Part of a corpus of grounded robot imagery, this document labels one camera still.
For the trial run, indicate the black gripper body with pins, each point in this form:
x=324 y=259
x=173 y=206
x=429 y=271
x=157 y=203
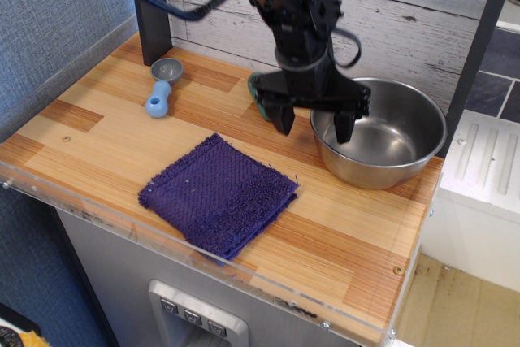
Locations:
x=313 y=81

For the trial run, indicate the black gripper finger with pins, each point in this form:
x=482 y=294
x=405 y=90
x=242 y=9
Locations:
x=344 y=122
x=281 y=115

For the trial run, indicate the dark grey post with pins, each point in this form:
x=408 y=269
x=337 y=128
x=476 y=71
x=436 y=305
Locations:
x=482 y=37
x=154 y=29

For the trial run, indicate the yellow object at corner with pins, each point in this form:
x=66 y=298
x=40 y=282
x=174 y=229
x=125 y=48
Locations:
x=28 y=339

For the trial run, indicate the stainless steel bowl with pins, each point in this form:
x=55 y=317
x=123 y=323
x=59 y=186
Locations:
x=404 y=130

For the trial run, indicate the blue handled grey scoop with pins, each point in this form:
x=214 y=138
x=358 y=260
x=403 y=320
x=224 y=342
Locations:
x=165 y=72

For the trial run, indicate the dark grey left post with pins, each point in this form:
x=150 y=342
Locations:
x=154 y=29

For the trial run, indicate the purple folded towel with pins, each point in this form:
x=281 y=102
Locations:
x=218 y=198

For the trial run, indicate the green oblong toy vegetable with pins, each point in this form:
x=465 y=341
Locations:
x=259 y=96

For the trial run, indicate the white drainboard counter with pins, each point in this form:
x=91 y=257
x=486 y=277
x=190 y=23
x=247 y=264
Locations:
x=474 y=222

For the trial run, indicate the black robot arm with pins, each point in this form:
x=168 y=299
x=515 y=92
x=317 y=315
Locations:
x=295 y=24

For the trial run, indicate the clear acrylic counter edge guard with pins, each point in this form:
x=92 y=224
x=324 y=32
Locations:
x=338 y=258

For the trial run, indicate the dark grey right post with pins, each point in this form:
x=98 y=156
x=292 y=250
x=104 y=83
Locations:
x=482 y=37

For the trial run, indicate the silver dispenser panel with buttons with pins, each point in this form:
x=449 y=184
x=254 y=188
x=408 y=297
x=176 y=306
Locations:
x=184 y=320

